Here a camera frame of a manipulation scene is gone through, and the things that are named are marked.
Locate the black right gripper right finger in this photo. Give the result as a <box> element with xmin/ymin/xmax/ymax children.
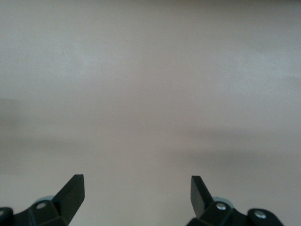
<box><xmin>185</xmin><ymin>175</ymin><xmax>285</xmax><ymax>226</ymax></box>

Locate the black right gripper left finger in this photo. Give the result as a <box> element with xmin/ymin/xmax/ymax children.
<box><xmin>0</xmin><ymin>174</ymin><xmax>85</xmax><ymax>226</ymax></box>

